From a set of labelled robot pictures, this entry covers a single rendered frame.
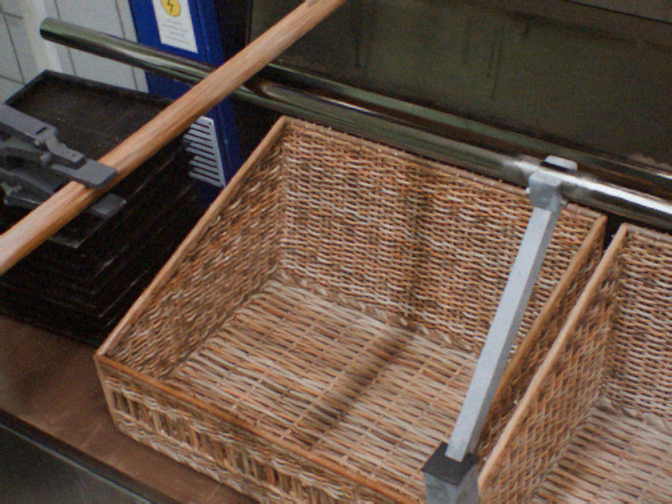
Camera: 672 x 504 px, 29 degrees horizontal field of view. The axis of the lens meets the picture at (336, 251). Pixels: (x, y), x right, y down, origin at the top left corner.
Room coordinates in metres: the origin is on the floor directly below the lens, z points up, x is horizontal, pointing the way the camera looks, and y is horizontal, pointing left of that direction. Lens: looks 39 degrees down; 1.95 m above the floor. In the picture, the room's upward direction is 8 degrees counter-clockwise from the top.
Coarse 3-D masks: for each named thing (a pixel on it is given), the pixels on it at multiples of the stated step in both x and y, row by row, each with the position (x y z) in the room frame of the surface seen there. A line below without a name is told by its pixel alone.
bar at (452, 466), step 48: (96, 48) 1.43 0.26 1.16; (144, 48) 1.40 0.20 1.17; (240, 96) 1.29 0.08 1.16; (288, 96) 1.25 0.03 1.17; (432, 144) 1.12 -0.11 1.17; (480, 144) 1.10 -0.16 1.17; (528, 192) 1.05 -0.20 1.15; (576, 192) 1.02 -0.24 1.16; (624, 192) 0.99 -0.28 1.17; (528, 240) 1.01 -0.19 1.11; (528, 288) 0.99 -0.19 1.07; (480, 384) 0.93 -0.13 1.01; (480, 432) 0.91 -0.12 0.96; (432, 480) 0.87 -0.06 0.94
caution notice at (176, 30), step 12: (156, 0) 1.85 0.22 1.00; (168, 0) 1.84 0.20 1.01; (180, 0) 1.82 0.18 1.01; (156, 12) 1.86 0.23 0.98; (168, 12) 1.84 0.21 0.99; (180, 12) 1.82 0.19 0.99; (168, 24) 1.84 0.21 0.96; (180, 24) 1.83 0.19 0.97; (168, 36) 1.85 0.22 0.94; (180, 36) 1.83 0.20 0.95; (192, 36) 1.81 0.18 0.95; (192, 48) 1.82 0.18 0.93
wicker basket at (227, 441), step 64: (320, 128) 1.66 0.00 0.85; (256, 192) 1.63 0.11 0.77; (320, 192) 1.64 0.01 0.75; (384, 192) 1.57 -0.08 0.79; (448, 192) 1.51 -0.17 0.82; (512, 192) 1.44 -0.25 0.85; (192, 256) 1.52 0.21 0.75; (256, 256) 1.61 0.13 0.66; (320, 256) 1.61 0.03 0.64; (384, 256) 1.54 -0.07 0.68; (448, 256) 1.48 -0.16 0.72; (512, 256) 1.42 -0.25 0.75; (576, 256) 1.31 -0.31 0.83; (128, 320) 1.40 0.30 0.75; (192, 320) 1.49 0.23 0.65; (256, 320) 1.54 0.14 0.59; (320, 320) 1.52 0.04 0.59; (384, 320) 1.50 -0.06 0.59; (448, 320) 1.45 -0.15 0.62; (128, 384) 1.32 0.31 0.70; (192, 384) 1.42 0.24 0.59; (256, 384) 1.40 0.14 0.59; (320, 384) 1.38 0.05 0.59; (384, 384) 1.37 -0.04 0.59; (448, 384) 1.35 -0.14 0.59; (512, 384) 1.16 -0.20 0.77; (192, 448) 1.26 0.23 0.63; (256, 448) 1.17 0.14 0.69; (320, 448) 1.26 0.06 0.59; (384, 448) 1.24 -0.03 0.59
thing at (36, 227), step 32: (320, 0) 1.40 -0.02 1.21; (288, 32) 1.34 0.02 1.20; (224, 64) 1.28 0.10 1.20; (256, 64) 1.29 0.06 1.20; (192, 96) 1.22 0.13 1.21; (224, 96) 1.24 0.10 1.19; (160, 128) 1.17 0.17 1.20; (128, 160) 1.13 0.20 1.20; (64, 192) 1.08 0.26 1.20; (96, 192) 1.09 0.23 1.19; (32, 224) 1.03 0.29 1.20; (64, 224) 1.05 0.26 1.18; (0, 256) 0.99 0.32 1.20
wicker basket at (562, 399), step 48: (624, 240) 1.32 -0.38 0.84; (624, 288) 1.31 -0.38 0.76; (576, 336) 1.22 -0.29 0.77; (624, 336) 1.29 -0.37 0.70; (576, 384) 1.22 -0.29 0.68; (528, 432) 1.12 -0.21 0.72; (576, 432) 1.22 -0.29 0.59; (624, 432) 1.21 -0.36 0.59; (480, 480) 1.02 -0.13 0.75; (528, 480) 1.11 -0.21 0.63; (576, 480) 1.14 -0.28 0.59; (624, 480) 1.13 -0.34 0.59
